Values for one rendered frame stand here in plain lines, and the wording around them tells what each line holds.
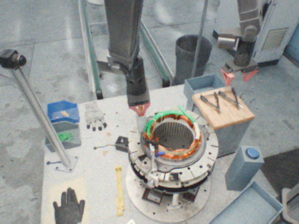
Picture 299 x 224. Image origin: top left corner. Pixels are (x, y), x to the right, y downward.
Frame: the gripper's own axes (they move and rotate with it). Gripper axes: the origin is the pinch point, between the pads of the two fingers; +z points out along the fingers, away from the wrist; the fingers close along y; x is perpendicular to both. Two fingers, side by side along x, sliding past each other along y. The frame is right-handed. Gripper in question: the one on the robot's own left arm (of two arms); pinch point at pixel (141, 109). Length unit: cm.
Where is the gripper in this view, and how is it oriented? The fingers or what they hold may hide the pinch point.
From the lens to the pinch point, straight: 72.4
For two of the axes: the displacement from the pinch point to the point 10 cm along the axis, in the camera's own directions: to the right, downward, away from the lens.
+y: 1.2, 7.5, -6.5
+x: 9.9, -1.4, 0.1
